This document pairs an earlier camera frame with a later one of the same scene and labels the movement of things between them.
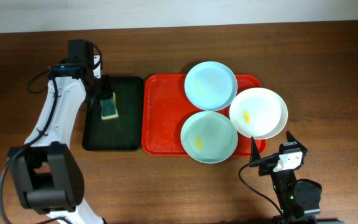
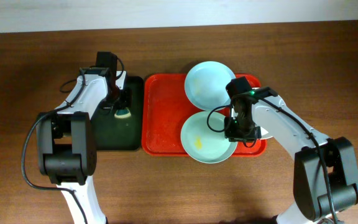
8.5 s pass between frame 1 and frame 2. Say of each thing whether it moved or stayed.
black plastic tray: stayed
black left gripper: moved
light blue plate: stayed
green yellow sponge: moved
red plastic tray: stayed
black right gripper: moved
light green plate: stayed
